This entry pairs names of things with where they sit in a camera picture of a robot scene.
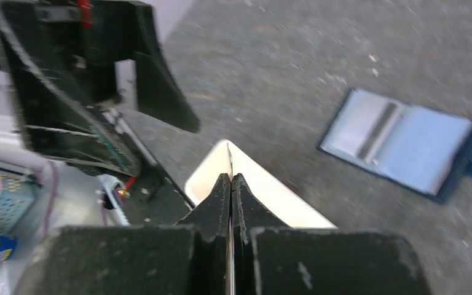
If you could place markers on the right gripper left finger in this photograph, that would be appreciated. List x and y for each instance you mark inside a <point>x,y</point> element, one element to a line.
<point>190,257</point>

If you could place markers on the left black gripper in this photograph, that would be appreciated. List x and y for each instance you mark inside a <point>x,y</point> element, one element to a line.
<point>60,57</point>

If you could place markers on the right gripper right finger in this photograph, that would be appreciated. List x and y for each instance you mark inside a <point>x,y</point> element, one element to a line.
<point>272,258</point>

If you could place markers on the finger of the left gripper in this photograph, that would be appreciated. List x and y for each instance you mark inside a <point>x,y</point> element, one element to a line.
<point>157,93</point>

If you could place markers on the white plastic tray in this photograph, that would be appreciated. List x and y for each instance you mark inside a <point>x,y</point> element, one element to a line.
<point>226,157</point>

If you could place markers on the navy blue card holder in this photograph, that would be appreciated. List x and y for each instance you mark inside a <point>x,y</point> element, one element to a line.
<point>428,152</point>

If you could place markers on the colourful box behind table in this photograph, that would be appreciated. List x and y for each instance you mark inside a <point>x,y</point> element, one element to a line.
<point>0,207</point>

